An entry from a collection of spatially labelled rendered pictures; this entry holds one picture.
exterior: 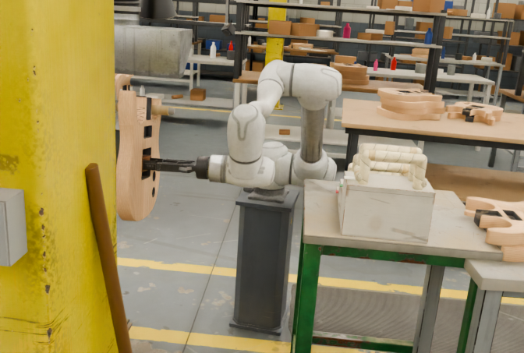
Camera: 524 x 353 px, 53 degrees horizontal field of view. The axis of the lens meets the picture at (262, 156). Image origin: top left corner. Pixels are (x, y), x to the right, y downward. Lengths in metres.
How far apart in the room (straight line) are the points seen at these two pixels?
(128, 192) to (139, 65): 0.39
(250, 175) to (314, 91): 0.56
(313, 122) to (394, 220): 0.70
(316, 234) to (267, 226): 0.91
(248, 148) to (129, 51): 0.47
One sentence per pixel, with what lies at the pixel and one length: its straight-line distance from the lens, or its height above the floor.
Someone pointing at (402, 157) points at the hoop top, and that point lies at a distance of 1.65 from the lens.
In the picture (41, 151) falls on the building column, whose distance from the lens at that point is 0.71.
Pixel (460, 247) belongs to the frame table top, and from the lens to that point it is 1.78.
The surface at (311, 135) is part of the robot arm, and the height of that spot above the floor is 1.09.
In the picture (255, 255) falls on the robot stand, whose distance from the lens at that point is 2.66.
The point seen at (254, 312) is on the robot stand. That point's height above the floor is 0.10.
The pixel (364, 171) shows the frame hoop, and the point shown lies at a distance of 1.65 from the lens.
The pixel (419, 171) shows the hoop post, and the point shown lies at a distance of 1.68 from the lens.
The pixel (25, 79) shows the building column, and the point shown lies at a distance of 0.69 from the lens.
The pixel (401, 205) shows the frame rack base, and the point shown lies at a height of 1.05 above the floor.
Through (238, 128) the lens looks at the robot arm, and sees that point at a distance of 1.53.
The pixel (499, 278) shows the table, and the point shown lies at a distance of 1.71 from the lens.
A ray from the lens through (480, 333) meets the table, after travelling 1.84.
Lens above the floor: 1.61
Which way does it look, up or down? 16 degrees down
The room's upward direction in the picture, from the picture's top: 4 degrees clockwise
